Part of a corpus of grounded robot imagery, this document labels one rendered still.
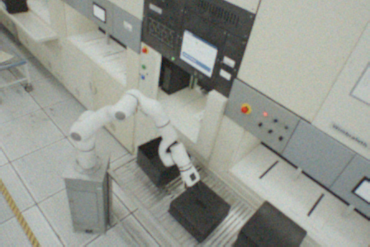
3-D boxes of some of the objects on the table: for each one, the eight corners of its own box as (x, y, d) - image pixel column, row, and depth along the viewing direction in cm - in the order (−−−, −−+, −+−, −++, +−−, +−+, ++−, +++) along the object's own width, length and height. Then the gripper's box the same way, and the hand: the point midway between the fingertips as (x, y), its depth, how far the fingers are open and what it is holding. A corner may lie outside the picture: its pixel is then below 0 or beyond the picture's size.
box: (228, 249, 170) (239, 229, 155) (253, 220, 189) (266, 198, 173) (268, 287, 157) (285, 268, 142) (291, 252, 175) (308, 231, 160)
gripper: (191, 160, 185) (201, 185, 187) (172, 173, 175) (184, 199, 177) (198, 159, 179) (209, 185, 181) (179, 173, 169) (192, 201, 171)
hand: (196, 189), depth 179 cm, fingers open, 4 cm apart
